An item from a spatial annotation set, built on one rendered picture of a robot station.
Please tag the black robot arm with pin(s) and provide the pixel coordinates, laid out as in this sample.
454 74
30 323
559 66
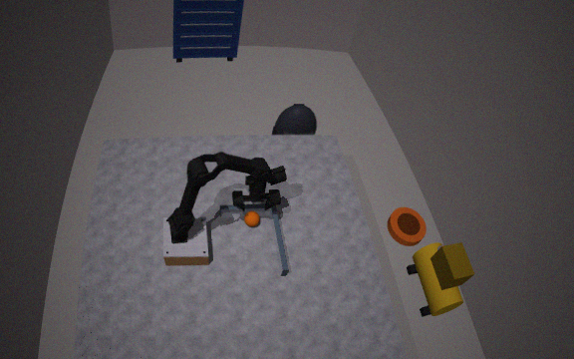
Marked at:
197 176

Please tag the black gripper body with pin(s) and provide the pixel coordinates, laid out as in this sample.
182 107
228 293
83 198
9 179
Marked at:
255 196

